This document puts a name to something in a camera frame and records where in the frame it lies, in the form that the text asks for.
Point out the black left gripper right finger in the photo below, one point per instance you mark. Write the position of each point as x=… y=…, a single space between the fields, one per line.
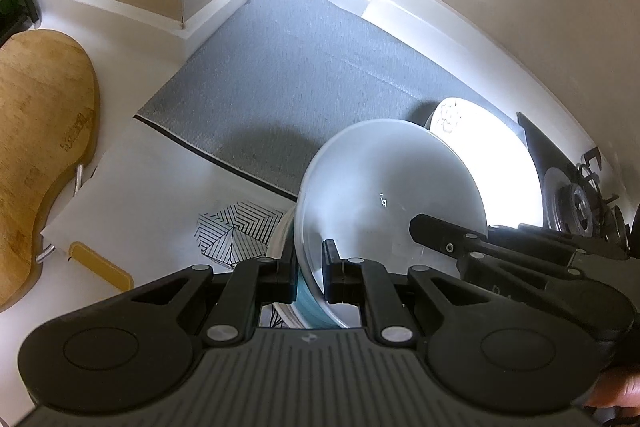
x=367 y=285

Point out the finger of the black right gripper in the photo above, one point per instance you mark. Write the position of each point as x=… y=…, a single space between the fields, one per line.
x=445 y=234

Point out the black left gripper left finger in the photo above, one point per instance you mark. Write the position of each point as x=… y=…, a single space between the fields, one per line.
x=240 y=296

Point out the blue patterned white bowl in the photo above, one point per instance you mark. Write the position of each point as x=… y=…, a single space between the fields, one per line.
x=363 y=188

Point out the blue spiral ceramic bowl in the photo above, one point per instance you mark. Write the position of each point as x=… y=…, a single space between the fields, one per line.
x=316 y=315

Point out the right hand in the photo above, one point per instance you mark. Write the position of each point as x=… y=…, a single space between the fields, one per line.
x=616 y=389

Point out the white plate under bowl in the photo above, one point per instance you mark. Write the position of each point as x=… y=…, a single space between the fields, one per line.
x=281 y=248

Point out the gas stove burner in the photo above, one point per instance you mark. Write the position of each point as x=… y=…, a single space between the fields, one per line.
x=572 y=196

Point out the white plate stack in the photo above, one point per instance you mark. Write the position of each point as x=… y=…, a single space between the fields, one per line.
x=498 y=160

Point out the white patterned cloth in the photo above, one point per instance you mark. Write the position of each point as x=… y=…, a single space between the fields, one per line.
x=144 y=206

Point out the yellow rectangular lid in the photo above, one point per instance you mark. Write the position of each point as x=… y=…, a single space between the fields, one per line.
x=101 y=266

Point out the grey drying mat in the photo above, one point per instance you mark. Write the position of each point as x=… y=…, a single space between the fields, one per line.
x=279 y=78

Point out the wooden cutting board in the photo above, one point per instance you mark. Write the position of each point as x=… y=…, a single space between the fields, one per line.
x=50 y=112

